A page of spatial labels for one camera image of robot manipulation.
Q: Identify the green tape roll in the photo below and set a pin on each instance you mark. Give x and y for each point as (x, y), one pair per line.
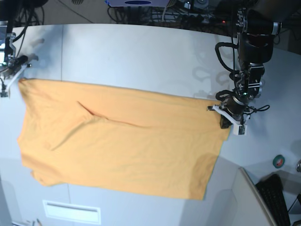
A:
(278, 161)

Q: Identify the white recessed table tray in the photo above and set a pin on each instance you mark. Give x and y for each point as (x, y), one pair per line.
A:
(72, 212)

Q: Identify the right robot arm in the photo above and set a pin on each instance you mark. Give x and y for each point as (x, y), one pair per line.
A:
(10, 63)

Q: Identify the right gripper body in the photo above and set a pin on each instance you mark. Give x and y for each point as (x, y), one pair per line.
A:
(7, 73)

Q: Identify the black keyboard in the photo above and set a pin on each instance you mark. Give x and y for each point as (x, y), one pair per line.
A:
(271, 191)

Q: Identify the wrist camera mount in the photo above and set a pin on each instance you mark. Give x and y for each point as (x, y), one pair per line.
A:
(239, 122)
(6, 84)

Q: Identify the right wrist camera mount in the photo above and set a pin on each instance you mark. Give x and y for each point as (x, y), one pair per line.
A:
(6, 84)

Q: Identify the orange t-shirt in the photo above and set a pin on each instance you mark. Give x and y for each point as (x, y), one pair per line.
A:
(120, 139)

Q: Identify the white partition panel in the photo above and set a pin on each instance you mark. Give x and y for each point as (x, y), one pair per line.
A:
(251, 208)

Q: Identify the metal knob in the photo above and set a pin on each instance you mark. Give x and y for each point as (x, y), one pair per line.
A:
(298, 166)

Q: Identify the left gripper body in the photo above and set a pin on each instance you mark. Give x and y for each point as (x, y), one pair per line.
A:
(234, 107)

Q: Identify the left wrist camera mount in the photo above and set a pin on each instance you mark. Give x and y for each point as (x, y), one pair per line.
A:
(239, 122)

